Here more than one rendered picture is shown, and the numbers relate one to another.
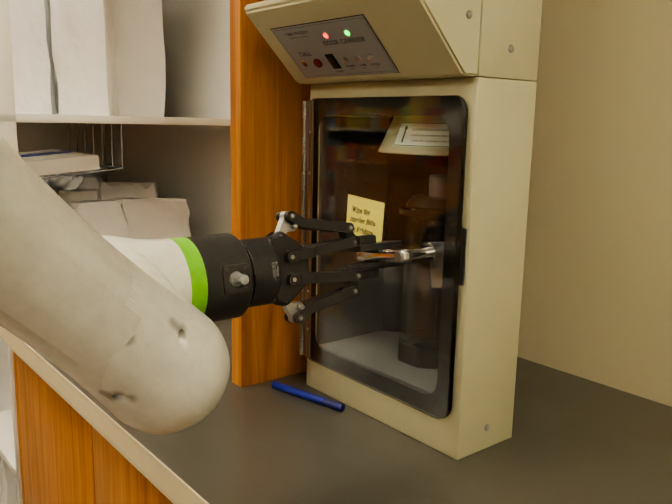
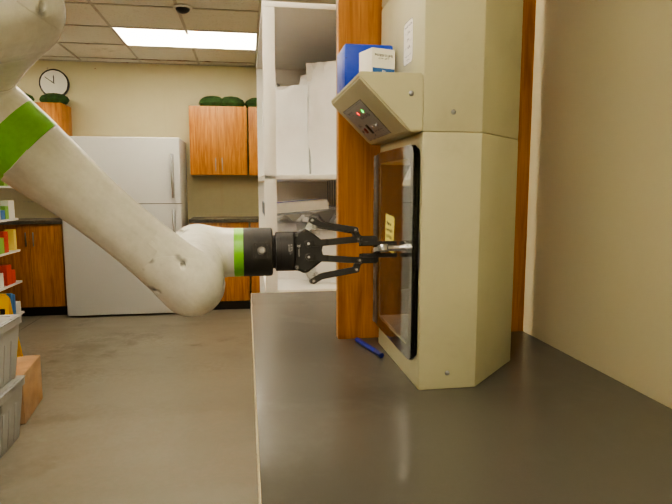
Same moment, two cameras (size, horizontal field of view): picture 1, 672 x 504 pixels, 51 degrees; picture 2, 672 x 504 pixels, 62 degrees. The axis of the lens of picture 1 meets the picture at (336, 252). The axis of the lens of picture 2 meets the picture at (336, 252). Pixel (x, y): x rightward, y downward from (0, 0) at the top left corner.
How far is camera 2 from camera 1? 0.54 m
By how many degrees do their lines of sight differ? 30
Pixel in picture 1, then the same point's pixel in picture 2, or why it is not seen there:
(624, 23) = (621, 83)
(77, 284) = (121, 230)
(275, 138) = (363, 180)
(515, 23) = (456, 95)
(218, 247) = (255, 233)
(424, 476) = (386, 393)
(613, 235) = (616, 252)
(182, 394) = (182, 293)
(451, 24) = (395, 100)
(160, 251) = (221, 232)
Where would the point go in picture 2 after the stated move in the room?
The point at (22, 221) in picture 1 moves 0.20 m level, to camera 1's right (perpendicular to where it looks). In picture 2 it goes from (93, 200) to (196, 202)
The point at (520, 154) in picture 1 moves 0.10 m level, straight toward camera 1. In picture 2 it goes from (468, 182) to (436, 182)
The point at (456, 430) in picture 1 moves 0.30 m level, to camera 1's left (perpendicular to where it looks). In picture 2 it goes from (418, 369) to (285, 346)
